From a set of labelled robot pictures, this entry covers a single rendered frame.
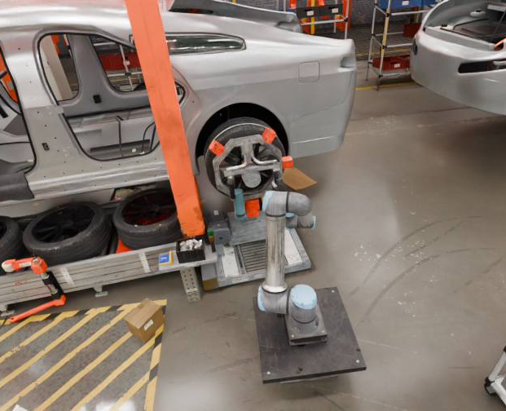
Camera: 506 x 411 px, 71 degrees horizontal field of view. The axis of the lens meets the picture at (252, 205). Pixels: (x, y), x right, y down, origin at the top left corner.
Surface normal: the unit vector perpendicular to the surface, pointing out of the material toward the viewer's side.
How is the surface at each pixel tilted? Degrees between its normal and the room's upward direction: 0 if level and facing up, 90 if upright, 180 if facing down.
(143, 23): 90
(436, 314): 0
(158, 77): 90
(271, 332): 0
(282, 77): 90
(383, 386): 0
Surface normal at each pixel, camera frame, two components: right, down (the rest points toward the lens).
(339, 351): -0.07, -0.81
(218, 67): 0.18, 0.43
